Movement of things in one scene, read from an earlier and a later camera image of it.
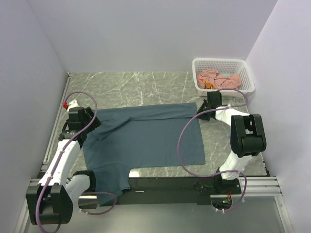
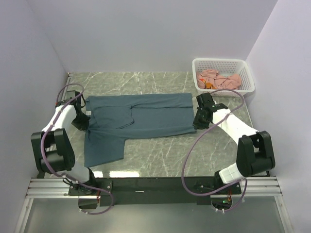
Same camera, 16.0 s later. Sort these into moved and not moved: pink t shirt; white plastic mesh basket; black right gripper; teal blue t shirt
Moved: teal blue t shirt; black right gripper
Not moved: pink t shirt; white plastic mesh basket
